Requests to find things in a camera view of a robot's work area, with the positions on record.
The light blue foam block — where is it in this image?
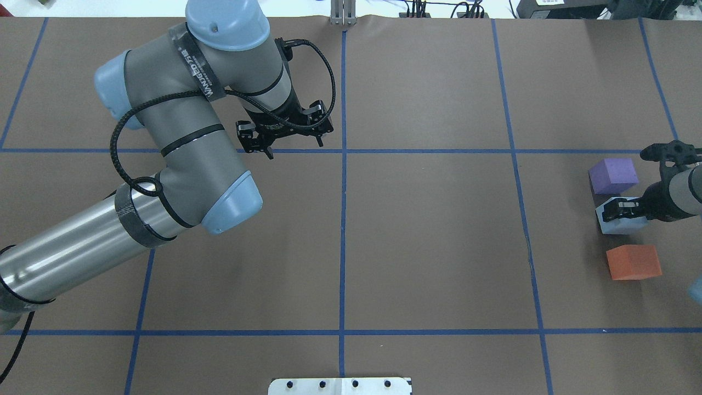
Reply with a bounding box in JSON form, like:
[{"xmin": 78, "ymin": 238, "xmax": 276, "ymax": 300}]
[{"xmin": 595, "ymin": 196, "xmax": 649, "ymax": 235}]

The purple foam block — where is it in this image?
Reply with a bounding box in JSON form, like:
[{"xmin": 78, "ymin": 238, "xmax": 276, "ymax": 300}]
[{"xmin": 587, "ymin": 157, "xmax": 639, "ymax": 195}]

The orange foam block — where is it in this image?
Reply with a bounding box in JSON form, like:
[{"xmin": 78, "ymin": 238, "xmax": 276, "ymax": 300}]
[{"xmin": 606, "ymin": 245, "xmax": 663, "ymax": 281}]

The brown paper table cover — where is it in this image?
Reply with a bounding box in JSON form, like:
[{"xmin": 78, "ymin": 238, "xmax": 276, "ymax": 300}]
[{"xmin": 2, "ymin": 16, "xmax": 700, "ymax": 394}]

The aluminium frame post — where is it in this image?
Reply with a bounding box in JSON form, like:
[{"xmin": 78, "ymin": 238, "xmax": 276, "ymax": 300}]
[{"xmin": 329, "ymin": 0, "xmax": 358, "ymax": 26}]

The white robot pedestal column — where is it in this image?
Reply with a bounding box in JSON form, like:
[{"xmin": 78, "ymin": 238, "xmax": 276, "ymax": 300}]
[{"xmin": 268, "ymin": 377, "xmax": 413, "ymax": 394}]

